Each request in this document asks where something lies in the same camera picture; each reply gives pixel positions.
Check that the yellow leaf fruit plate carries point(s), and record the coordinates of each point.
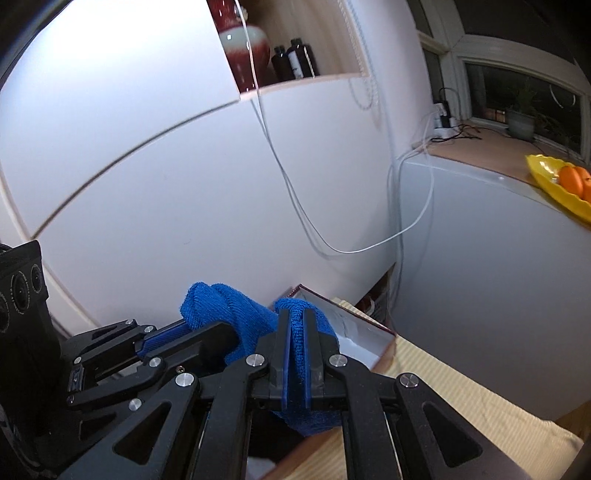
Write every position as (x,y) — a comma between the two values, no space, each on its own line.
(546,171)

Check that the black camera box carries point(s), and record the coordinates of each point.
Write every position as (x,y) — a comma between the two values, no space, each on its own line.
(30,356)

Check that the red white ceramic vase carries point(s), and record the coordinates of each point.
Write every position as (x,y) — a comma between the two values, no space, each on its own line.
(245,45)

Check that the left orange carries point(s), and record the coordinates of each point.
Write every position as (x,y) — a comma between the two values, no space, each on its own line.
(570,179)

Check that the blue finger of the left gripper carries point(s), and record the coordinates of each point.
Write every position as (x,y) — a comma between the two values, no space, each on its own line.
(158,338)

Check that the dark red storage box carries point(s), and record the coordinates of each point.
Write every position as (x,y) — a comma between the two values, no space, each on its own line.
(278,452)

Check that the striped yellow tablecloth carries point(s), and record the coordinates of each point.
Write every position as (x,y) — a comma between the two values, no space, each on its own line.
(364,424)

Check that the white power strip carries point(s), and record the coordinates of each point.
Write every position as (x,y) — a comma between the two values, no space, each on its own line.
(446,126)

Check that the right orange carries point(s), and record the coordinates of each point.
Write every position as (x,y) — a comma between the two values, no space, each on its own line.
(585,177)

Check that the dark bottle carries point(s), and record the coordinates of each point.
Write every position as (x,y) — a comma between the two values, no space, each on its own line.
(302,60)
(281,64)

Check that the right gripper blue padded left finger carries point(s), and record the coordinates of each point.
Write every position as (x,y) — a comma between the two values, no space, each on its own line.
(148,404)

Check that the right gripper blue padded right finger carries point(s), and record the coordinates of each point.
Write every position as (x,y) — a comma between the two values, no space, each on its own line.
(396,428)

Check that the grey plant pot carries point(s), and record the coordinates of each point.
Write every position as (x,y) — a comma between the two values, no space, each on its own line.
(520,125)

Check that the blue terry towel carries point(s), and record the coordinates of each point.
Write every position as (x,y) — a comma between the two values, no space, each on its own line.
(206,304)

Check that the orange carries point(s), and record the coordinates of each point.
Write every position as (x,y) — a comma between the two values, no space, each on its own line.
(570,179)
(585,177)

